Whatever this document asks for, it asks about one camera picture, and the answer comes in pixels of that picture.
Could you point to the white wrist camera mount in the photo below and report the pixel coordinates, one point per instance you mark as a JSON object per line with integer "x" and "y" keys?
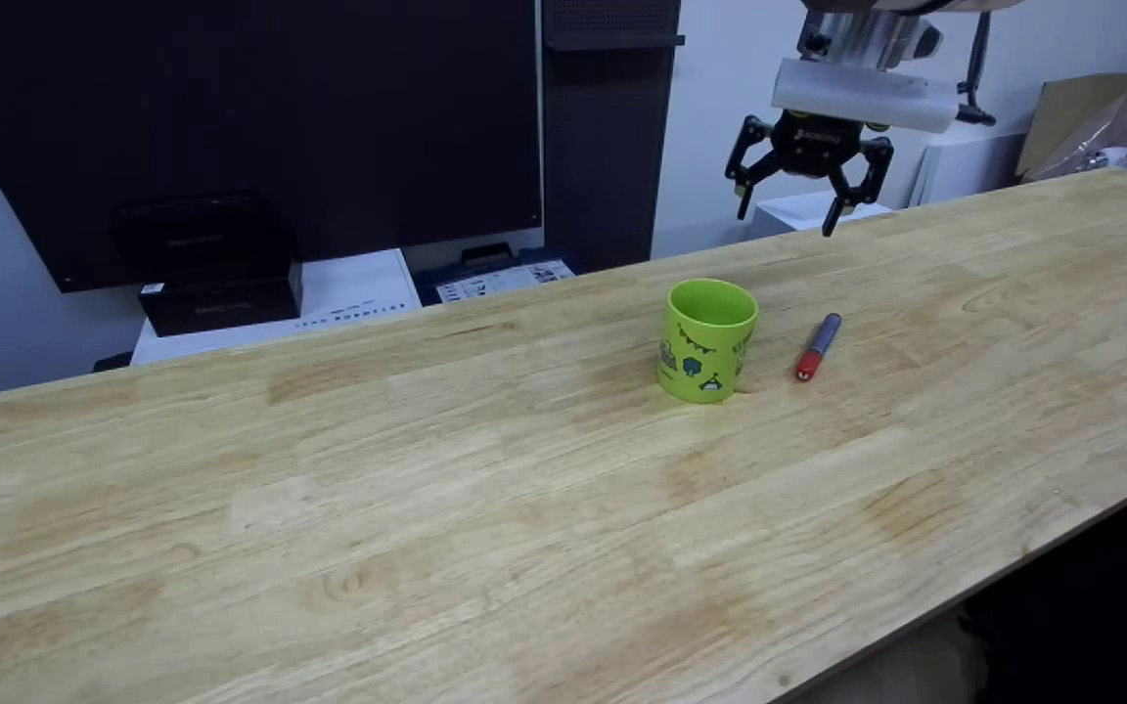
{"x": 861, "y": 96}

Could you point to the large black board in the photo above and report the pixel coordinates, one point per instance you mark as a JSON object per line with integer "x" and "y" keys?
{"x": 362, "y": 123}

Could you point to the brown cardboard box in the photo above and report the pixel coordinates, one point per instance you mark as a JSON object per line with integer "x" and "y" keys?
{"x": 1076, "y": 126}

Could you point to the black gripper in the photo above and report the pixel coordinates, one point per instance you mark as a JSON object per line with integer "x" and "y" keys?
{"x": 806, "y": 148}

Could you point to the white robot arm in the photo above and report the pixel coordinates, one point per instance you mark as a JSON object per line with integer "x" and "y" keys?
{"x": 881, "y": 37}

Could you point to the green plastic mug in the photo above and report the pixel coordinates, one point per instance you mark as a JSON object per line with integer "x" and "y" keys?
{"x": 704, "y": 340}

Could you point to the white leaning panel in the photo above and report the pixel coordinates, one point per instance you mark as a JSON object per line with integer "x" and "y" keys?
{"x": 964, "y": 165}

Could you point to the red and grey marker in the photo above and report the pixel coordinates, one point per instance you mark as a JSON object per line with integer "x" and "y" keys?
{"x": 816, "y": 347}

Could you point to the white paper booklet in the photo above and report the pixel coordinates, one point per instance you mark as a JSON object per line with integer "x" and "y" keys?
{"x": 505, "y": 278}

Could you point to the black printer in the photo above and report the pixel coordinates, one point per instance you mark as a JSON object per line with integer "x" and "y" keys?
{"x": 208, "y": 263}

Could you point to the white box with print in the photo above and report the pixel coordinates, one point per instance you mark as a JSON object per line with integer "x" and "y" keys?
{"x": 335, "y": 294}

